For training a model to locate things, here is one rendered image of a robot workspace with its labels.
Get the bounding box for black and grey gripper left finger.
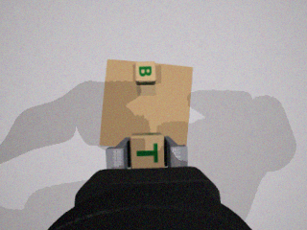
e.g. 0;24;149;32
106;137;130;169

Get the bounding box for tan wooden block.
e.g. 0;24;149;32
130;132;165;169
134;61;156;85

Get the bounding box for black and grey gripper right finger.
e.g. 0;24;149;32
164;136;188;168

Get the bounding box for tan flat mat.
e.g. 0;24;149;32
100;59;193;147

